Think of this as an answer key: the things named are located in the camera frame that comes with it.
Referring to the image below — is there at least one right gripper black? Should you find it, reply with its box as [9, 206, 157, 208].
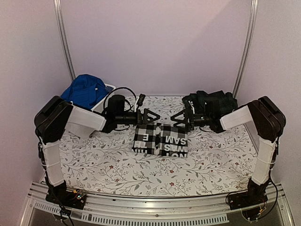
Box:
[172, 109, 212, 132]

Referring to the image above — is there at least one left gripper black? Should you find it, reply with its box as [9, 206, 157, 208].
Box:
[115, 108, 160, 127]

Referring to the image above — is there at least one black white checkered shirt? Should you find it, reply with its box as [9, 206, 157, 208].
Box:
[131, 123, 188, 158]

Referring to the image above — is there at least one green plaid pleated skirt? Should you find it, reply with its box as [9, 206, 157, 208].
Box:
[182, 90, 238, 115]

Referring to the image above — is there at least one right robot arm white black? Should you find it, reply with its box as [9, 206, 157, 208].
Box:
[170, 96, 286, 205]

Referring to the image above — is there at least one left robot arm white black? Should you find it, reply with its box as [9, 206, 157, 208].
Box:
[34, 94, 160, 204]

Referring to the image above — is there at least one blue garment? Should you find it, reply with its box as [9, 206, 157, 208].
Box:
[60, 74, 113, 109]

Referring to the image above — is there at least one floral patterned table mat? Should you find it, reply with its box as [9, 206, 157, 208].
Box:
[44, 95, 268, 197]

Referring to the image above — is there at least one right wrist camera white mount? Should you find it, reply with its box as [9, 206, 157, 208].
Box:
[183, 100, 195, 114]

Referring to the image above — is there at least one black camera cable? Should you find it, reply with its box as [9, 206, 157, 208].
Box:
[104, 87, 137, 111]

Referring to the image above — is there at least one front aluminium rail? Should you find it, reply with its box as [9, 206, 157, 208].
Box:
[20, 182, 295, 226]

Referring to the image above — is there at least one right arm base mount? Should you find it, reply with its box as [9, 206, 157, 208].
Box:
[225, 192, 268, 222]

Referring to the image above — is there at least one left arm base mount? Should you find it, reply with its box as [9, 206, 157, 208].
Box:
[46, 186, 87, 210]

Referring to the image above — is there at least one right aluminium frame post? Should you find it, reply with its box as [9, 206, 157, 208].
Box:
[232, 0, 259, 98]

